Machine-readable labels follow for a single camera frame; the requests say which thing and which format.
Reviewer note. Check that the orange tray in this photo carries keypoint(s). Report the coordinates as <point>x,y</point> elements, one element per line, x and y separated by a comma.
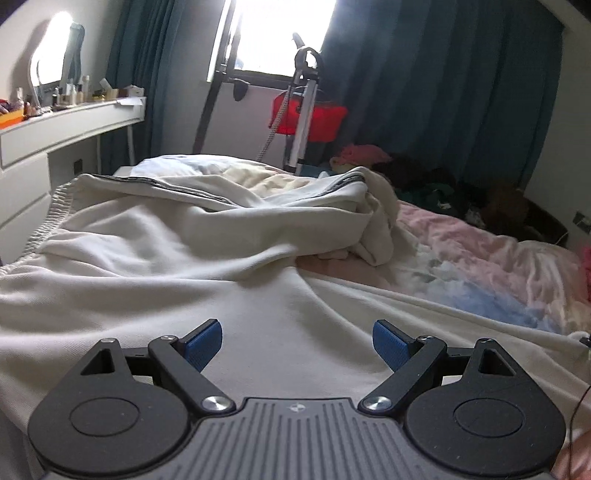
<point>9,119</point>

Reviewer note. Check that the teal curtain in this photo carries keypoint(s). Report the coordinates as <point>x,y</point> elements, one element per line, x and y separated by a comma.
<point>438,69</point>
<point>152,69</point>

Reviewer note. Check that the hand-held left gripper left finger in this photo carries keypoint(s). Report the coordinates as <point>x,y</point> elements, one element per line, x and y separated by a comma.
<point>205,347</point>

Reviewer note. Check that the pink cloth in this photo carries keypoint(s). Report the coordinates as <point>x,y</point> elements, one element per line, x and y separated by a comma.
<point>362,154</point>

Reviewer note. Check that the row of cosmetic bottles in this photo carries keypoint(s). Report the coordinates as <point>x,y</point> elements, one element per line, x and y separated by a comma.
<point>71,92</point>

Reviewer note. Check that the black stand pole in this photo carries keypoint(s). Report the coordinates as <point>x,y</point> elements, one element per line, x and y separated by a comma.
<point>210,99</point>

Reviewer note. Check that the green garment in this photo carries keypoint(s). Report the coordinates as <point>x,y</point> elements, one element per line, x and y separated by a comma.
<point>434,194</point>

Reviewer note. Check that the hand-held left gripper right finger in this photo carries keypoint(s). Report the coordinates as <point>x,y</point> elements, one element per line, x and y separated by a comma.
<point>390,345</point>

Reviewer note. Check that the pink and blue blanket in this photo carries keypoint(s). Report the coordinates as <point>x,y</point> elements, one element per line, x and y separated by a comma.
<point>485,267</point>

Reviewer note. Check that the cream sweatpants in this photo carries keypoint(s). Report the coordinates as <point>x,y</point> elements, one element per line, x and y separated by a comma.
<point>184,258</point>

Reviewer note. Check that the white vanity desk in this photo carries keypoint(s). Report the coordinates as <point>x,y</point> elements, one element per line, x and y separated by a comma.
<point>27,143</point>

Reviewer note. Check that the dark clothes pile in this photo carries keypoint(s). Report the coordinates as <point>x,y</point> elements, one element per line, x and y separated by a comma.
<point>411,170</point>

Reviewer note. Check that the white pillow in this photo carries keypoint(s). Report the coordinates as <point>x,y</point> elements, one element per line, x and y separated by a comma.
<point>184,164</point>

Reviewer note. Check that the lit vanity mirror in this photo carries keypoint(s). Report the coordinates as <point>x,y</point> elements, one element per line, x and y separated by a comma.
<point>51,50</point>

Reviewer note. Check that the bright window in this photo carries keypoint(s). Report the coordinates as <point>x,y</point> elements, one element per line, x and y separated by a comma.
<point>277,32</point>

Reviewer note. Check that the white box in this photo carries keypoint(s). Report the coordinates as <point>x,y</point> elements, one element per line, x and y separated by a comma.
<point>131,92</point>

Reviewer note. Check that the wall socket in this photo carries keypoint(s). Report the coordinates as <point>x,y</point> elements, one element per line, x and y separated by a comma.
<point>579,218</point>

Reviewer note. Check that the brown plush toy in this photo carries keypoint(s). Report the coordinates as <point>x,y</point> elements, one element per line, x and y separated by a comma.
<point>503,203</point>

